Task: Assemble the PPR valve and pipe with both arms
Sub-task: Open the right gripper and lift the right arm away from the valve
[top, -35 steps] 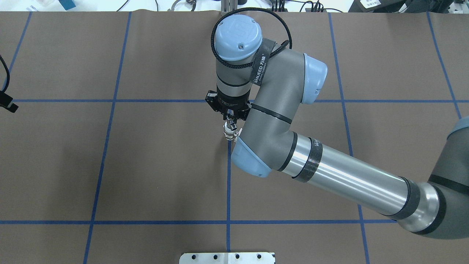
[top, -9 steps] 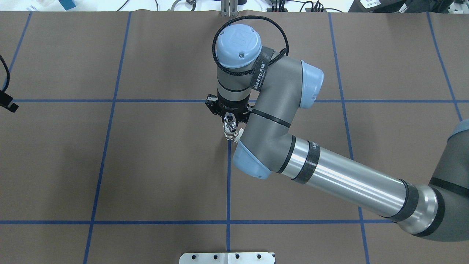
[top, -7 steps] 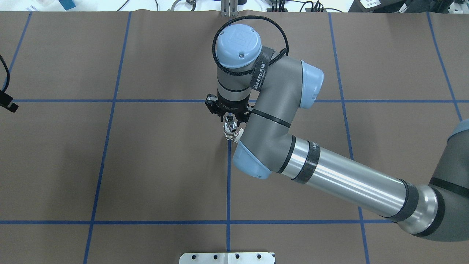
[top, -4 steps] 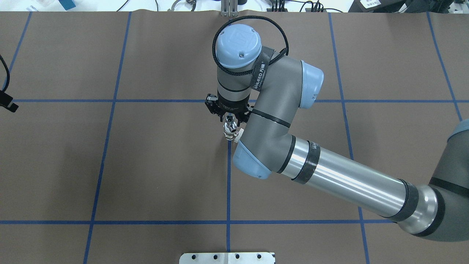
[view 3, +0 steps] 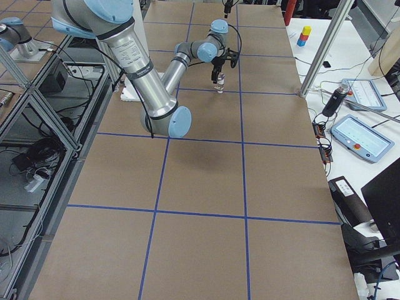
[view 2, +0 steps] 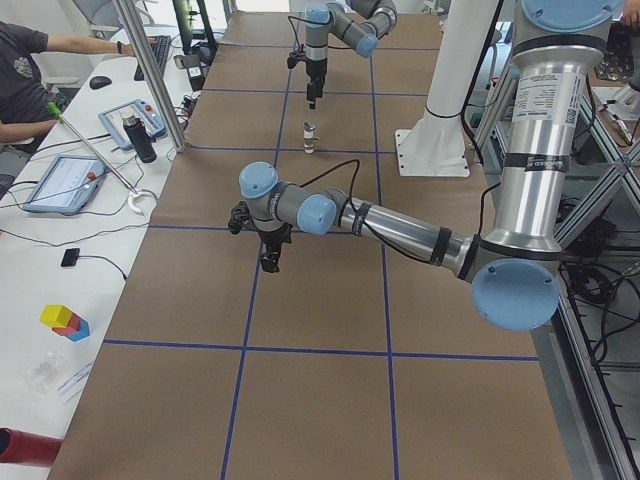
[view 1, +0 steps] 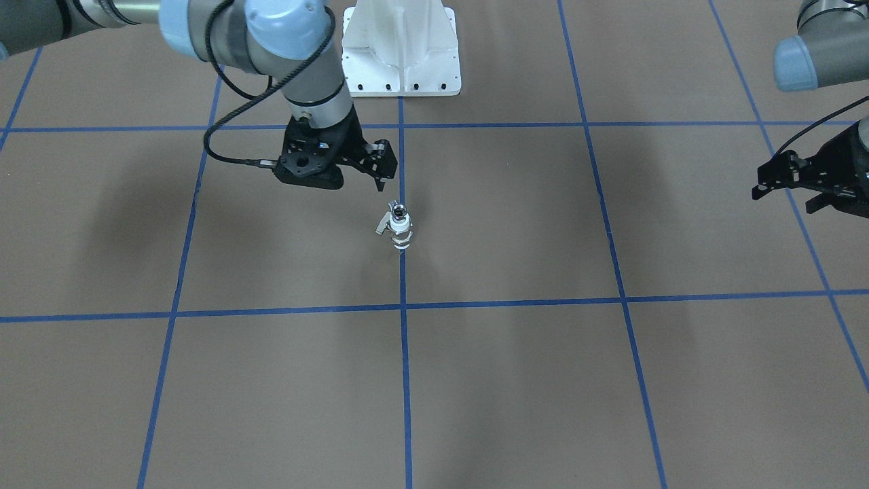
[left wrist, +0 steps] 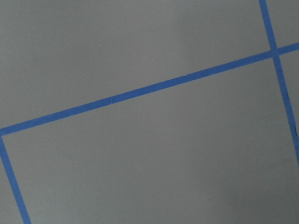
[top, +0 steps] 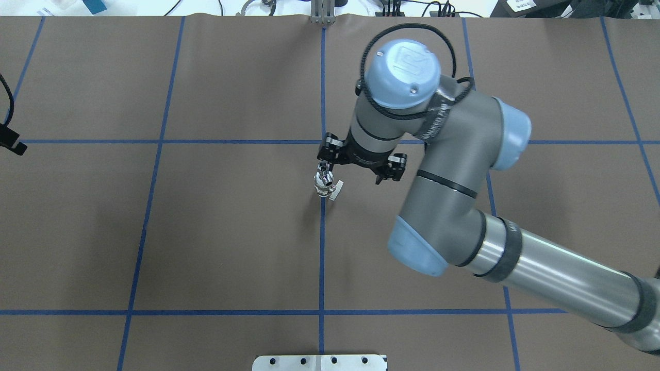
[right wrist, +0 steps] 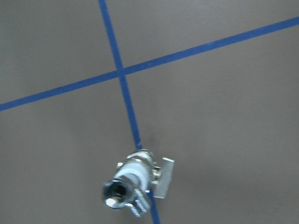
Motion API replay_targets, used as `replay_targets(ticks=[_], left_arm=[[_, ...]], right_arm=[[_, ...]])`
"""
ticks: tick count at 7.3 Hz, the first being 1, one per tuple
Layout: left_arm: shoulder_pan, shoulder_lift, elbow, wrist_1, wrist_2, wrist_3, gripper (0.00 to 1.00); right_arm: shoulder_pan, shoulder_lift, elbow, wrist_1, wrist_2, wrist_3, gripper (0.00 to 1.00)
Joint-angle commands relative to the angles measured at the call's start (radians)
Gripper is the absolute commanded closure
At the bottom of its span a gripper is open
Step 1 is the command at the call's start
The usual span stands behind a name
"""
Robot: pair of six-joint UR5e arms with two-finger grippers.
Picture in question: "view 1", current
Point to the white chrome PPR valve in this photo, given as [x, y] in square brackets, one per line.
[400, 240]

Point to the white pedestal column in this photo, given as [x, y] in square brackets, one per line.
[401, 49]

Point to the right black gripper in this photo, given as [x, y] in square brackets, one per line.
[350, 145]

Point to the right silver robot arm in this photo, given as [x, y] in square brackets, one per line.
[290, 42]

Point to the chrome pipe fitting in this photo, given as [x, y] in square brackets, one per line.
[398, 214]

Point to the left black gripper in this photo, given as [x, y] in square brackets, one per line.
[848, 151]

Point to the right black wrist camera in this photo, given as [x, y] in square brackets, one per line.
[309, 162]

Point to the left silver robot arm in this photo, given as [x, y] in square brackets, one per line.
[829, 49]

